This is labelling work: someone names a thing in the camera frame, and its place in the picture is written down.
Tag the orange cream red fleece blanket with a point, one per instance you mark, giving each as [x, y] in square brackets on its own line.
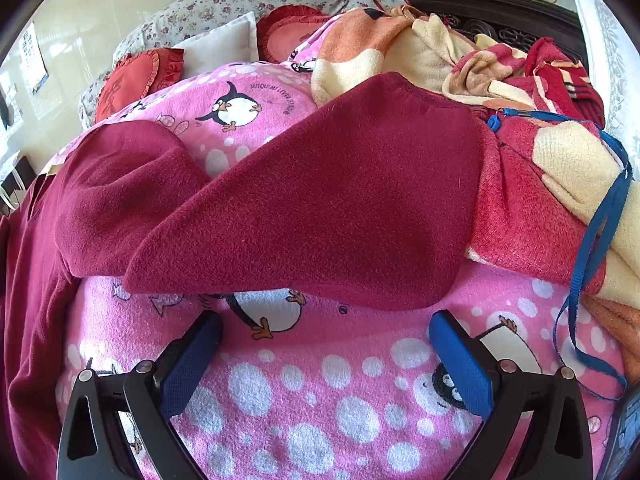
[525, 170]

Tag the white pillow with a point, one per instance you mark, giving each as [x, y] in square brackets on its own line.
[220, 45]

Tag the red striped cloth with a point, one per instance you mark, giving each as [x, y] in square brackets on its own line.
[560, 80]

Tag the red heart cushion with character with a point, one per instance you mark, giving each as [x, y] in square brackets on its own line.
[130, 85]

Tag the dark flat object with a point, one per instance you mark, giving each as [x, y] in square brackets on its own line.
[622, 440]

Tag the pink penguin print blanket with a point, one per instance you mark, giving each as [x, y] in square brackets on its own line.
[300, 410]

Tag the dark red knit sweater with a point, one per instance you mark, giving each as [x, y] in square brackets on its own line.
[325, 200]

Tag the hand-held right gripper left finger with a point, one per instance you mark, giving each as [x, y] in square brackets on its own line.
[187, 360]

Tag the wall calendar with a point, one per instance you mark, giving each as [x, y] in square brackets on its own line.
[32, 55]

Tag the white lace curtain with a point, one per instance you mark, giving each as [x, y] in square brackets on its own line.
[612, 35]

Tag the red ruffled heart cushion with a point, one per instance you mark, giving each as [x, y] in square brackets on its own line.
[285, 27]

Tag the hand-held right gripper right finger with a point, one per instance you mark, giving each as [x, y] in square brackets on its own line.
[462, 365]

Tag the dark carved wooden headboard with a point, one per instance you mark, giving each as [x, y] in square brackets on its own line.
[500, 10]

